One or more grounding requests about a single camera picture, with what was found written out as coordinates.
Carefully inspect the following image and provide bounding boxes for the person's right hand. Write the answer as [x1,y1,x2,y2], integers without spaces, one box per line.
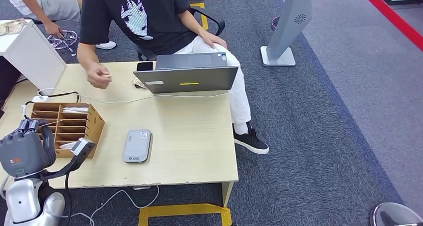
[86,63,112,90]

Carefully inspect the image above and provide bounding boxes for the person's left hand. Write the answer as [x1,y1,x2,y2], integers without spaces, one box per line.
[201,32,228,50]

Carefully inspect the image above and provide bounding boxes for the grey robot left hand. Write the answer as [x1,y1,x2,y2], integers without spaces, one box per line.
[0,118,57,179]

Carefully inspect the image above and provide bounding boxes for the cardboard key card organiser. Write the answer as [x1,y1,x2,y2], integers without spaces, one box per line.
[31,102,105,159]

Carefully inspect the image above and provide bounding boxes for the person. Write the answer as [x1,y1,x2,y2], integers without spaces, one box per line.
[8,0,117,50]
[76,0,269,155]

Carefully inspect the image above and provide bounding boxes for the grey card reader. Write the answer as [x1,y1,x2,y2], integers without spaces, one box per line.
[122,129,153,164]

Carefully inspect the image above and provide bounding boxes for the black office chair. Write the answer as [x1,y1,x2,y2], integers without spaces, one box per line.
[137,6,226,62]

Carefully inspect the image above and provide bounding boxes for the grey laptop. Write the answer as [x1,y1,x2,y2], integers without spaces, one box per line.
[133,52,239,95]

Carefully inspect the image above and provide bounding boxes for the black smartphone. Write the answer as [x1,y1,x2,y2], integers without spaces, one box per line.
[136,61,154,72]

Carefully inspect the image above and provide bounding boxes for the chrome base stool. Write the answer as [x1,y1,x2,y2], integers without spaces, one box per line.
[33,18,79,56]

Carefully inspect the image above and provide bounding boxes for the white cabinet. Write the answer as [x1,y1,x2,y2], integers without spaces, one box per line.
[0,18,68,96]

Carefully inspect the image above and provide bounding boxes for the grey kiosk stand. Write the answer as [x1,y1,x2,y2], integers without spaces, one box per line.
[260,0,312,67]

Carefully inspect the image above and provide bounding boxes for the printed paper stack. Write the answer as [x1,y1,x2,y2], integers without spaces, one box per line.
[0,18,30,37]

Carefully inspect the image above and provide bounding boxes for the black sneaker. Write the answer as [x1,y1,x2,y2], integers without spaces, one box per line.
[233,126,269,155]

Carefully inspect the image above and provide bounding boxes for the wooden desk leg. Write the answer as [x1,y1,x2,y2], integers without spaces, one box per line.
[222,181,235,209]

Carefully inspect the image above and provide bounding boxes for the round grey dome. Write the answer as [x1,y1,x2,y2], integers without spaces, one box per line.
[370,202,423,226]

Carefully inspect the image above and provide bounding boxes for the thin black cable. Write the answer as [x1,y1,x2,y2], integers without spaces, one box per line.
[38,91,81,103]

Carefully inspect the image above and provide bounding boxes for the thin white charging cable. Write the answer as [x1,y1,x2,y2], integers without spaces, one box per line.
[37,87,239,104]

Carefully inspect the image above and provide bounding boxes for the grey power strip cord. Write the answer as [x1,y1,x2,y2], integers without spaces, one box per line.
[61,212,96,226]

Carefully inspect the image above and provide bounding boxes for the white looping cable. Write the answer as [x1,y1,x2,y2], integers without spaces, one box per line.
[91,186,160,223]

